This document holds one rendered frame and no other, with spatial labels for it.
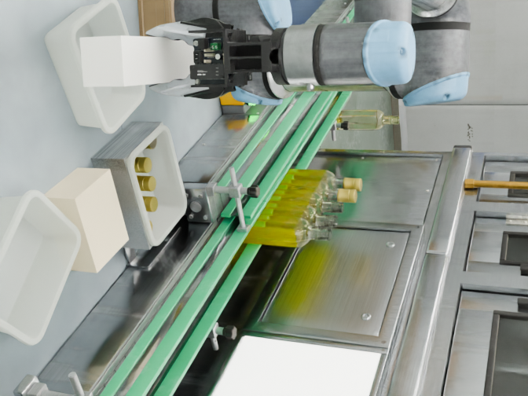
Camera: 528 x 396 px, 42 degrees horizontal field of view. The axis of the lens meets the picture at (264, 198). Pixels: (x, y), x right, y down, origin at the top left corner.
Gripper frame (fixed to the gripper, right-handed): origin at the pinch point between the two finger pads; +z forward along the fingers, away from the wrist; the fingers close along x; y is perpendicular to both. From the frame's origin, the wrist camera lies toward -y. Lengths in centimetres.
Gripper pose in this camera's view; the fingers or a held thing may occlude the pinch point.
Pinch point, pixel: (158, 60)
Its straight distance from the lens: 99.8
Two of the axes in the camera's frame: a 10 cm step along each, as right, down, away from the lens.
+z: -9.3, -0.5, 3.7
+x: 0.3, 9.8, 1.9
